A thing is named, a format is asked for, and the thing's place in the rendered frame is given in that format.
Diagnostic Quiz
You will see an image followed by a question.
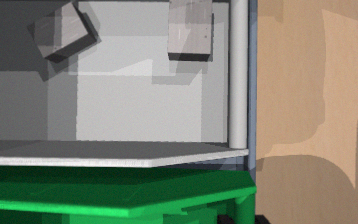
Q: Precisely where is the green bin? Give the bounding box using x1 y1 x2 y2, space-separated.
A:
0 166 257 224

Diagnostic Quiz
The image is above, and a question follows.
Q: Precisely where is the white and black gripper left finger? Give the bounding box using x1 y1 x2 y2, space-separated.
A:
217 214 235 224

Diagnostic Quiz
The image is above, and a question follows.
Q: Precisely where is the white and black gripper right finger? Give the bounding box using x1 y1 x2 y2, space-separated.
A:
254 215 271 224

